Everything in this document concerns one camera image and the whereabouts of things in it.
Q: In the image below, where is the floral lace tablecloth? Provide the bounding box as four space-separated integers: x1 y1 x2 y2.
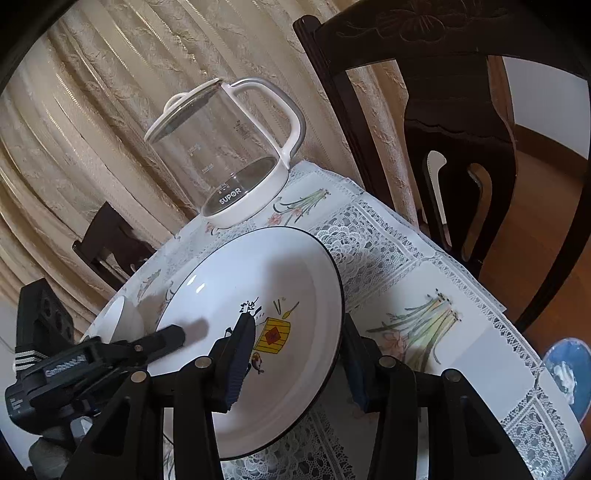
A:
106 159 587 480

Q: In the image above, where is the blue round object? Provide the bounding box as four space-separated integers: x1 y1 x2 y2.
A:
542 337 591 423

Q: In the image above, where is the floral deep plate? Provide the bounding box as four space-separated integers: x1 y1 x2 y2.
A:
156 226 345 461

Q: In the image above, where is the glass electric kettle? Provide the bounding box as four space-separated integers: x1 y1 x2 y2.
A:
144 78 307 228

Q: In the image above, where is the dark wooden chair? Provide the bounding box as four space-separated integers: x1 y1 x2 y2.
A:
293 0 591 333
71 202 155 291

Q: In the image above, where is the beige curtain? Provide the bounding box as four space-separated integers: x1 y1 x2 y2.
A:
0 0 421 333

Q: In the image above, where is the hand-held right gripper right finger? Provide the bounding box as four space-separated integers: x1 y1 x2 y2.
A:
342 313 527 480

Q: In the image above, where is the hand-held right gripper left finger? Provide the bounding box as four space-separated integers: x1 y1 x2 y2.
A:
60 313 257 480

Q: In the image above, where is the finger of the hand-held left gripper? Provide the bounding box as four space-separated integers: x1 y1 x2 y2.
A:
110 324 185 370

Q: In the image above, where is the white ceramic bowl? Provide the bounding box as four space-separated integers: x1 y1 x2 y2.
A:
82 295 145 344

